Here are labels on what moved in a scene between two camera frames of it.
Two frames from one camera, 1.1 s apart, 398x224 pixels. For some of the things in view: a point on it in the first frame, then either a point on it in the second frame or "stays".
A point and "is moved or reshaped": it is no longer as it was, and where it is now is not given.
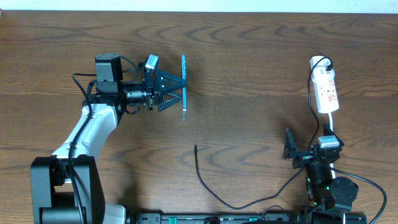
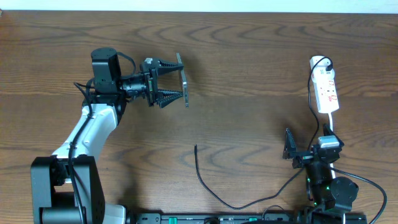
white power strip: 324,86 stays
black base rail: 252,218 stays
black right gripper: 290,150 stays
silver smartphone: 184,93 is moved or reshaped
